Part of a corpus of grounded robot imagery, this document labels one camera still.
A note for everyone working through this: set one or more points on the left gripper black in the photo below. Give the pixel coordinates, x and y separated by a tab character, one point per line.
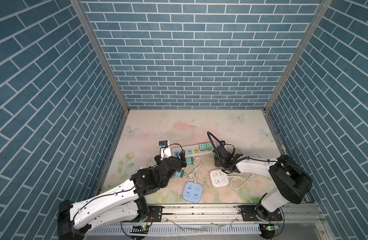
182	155

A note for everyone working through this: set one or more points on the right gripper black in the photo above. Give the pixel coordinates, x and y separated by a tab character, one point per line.
216	162

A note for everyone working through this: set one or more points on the teal plug adapter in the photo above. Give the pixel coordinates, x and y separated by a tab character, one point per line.
189	160
180	174
202	147

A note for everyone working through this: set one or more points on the green plug adapter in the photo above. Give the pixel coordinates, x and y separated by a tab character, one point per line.
209	146

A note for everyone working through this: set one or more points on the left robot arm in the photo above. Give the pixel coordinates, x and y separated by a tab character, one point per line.
125	202

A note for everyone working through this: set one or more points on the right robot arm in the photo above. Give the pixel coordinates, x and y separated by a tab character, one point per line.
292	182

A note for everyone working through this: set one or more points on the teal plug adapter top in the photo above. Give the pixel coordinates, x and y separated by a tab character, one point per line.
189	160

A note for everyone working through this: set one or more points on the white long power strip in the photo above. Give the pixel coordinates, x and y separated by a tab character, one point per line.
190	150

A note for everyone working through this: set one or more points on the white square power socket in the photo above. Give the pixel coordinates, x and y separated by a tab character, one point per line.
219	178

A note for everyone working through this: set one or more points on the blue square power socket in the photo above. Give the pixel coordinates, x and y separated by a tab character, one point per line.
192	192

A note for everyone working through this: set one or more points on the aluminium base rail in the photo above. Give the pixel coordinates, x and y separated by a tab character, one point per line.
304	221

